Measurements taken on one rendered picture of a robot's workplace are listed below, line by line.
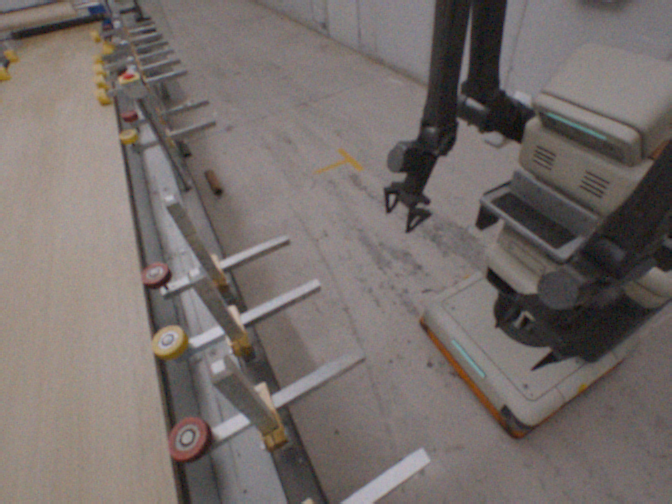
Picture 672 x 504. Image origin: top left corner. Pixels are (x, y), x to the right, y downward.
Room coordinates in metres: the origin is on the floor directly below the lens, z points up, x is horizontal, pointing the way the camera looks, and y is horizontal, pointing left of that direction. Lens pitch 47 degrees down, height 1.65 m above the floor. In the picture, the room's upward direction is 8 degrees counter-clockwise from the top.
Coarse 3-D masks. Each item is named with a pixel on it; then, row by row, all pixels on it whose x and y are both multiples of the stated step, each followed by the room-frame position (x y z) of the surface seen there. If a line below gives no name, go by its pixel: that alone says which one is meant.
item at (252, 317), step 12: (300, 288) 0.59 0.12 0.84; (312, 288) 0.58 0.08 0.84; (276, 300) 0.56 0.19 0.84; (288, 300) 0.55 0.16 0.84; (300, 300) 0.56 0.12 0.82; (252, 312) 0.53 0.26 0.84; (264, 312) 0.52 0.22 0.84; (276, 312) 0.53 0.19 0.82; (252, 324) 0.50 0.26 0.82; (204, 336) 0.47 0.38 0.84; (216, 336) 0.47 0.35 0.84; (192, 348) 0.44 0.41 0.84; (204, 348) 0.45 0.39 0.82; (180, 360) 0.43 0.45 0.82
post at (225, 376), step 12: (216, 360) 0.24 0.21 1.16; (228, 360) 0.24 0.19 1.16; (216, 372) 0.22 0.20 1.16; (228, 372) 0.22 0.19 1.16; (240, 372) 0.24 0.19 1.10; (216, 384) 0.21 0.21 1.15; (228, 384) 0.22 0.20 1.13; (240, 384) 0.22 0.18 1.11; (228, 396) 0.21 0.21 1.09; (240, 396) 0.22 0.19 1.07; (252, 396) 0.22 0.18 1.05; (240, 408) 0.21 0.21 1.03; (252, 408) 0.22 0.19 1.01; (264, 408) 0.23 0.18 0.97; (252, 420) 0.21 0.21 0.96; (264, 420) 0.22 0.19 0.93; (264, 432) 0.21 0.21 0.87
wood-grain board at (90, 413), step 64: (64, 64) 2.91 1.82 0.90; (0, 128) 1.90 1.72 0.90; (64, 128) 1.78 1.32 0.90; (0, 192) 1.25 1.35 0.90; (64, 192) 1.18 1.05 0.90; (128, 192) 1.13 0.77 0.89; (0, 256) 0.85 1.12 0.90; (64, 256) 0.81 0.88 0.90; (128, 256) 0.76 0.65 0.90; (0, 320) 0.58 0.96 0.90; (64, 320) 0.55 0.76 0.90; (128, 320) 0.52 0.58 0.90; (0, 384) 0.39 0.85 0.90; (64, 384) 0.37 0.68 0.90; (128, 384) 0.34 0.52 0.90; (0, 448) 0.25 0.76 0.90; (64, 448) 0.23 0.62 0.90; (128, 448) 0.21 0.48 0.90
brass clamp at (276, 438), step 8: (264, 384) 0.32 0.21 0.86; (264, 392) 0.30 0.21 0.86; (264, 400) 0.28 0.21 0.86; (272, 408) 0.26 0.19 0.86; (280, 424) 0.23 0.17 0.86; (272, 432) 0.21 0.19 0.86; (280, 432) 0.21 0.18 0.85; (288, 432) 0.21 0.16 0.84; (264, 440) 0.20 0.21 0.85; (272, 440) 0.20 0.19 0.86; (280, 440) 0.20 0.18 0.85; (288, 440) 0.20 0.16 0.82; (264, 448) 0.19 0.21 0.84; (272, 448) 0.19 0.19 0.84; (280, 448) 0.19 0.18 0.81
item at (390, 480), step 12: (408, 456) 0.14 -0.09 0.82; (420, 456) 0.14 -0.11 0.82; (396, 468) 0.12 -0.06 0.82; (408, 468) 0.12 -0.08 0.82; (420, 468) 0.12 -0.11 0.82; (384, 480) 0.10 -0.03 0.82; (396, 480) 0.10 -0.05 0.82; (360, 492) 0.09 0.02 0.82; (372, 492) 0.09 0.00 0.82; (384, 492) 0.08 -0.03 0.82
